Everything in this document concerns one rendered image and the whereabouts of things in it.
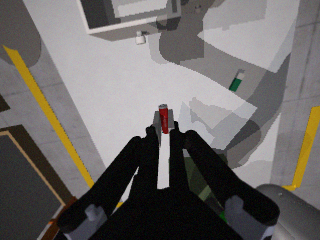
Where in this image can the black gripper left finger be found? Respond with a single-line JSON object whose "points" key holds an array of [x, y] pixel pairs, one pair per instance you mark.
{"points": [[84, 217]]}

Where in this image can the red cylinder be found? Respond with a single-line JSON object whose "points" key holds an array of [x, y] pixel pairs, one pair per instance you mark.
{"points": [[163, 110]]}

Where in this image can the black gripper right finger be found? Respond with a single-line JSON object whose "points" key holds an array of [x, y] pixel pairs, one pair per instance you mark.
{"points": [[249, 212]]}

